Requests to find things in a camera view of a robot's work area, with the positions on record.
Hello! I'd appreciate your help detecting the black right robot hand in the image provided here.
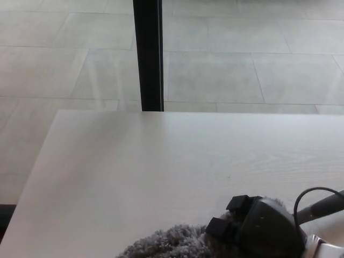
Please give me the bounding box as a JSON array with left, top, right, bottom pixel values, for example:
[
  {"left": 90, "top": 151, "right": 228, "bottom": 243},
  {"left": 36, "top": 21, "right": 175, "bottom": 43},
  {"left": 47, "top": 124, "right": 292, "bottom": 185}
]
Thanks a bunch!
[{"left": 205, "top": 195, "right": 306, "bottom": 258}]

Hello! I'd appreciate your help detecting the grey microfiber duster with handle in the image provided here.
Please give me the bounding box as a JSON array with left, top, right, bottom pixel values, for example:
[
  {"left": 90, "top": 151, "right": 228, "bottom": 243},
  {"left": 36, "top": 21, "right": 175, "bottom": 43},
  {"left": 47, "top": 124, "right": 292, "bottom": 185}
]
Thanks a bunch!
[{"left": 117, "top": 189, "right": 344, "bottom": 258}]

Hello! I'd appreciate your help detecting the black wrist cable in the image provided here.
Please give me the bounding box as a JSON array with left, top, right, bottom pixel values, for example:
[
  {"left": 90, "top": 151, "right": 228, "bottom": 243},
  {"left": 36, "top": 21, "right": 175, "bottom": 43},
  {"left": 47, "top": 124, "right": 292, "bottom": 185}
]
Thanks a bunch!
[{"left": 293, "top": 187, "right": 341, "bottom": 235}]

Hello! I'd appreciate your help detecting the black vertical frame post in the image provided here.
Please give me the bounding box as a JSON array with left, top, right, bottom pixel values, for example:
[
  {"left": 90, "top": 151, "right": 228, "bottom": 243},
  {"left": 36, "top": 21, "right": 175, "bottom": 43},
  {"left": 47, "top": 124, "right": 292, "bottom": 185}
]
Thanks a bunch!
[{"left": 132, "top": 0, "right": 165, "bottom": 112}]

